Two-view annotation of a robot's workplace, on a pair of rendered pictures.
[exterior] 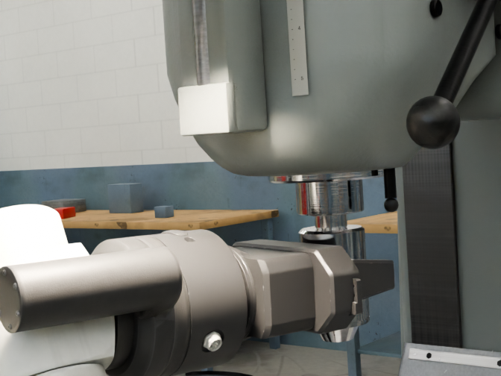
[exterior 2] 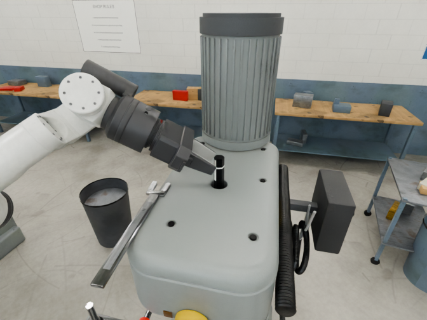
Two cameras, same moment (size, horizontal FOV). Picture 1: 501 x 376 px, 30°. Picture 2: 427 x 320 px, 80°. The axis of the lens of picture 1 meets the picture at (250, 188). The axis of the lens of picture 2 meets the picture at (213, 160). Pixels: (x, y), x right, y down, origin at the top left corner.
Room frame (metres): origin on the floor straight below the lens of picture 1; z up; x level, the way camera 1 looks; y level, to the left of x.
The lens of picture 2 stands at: (0.27, 0.16, 2.22)
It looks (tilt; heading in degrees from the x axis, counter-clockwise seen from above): 30 degrees down; 333
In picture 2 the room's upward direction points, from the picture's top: straight up
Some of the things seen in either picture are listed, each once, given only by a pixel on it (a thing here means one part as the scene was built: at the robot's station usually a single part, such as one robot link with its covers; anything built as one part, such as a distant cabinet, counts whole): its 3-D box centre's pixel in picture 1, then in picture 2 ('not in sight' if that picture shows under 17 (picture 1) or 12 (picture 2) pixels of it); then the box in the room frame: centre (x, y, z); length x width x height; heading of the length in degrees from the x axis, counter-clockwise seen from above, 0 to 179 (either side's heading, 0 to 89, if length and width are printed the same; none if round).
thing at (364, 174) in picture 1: (328, 173); not in sight; (0.66, -0.06, 1.31); 0.09 x 0.09 x 0.01
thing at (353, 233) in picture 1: (331, 234); not in sight; (0.66, -0.06, 1.26); 0.05 x 0.05 x 0.01
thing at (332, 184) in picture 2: not in sight; (330, 209); (0.69, -0.51, 1.62); 0.20 x 0.09 x 0.21; 141
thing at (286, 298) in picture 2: not in sight; (281, 217); (0.60, -0.19, 1.79); 0.45 x 0.04 x 0.04; 141
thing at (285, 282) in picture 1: (230, 296); not in sight; (0.61, 0.02, 1.23); 0.13 x 0.12 x 0.10; 37
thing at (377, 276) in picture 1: (363, 280); not in sight; (0.64, -0.07, 1.23); 0.06 x 0.02 x 0.03; 127
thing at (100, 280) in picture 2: not in sight; (136, 223); (0.62, 0.13, 1.89); 0.24 x 0.04 x 0.01; 142
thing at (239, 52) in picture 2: not in sight; (237, 81); (0.86, -0.21, 2.05); 0.20 x 0.20 x 0.32
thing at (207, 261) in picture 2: not in sight; (220, 207); (0.68, -0.07, 1.81); 0.47 x 0.26 x 0.16; 141
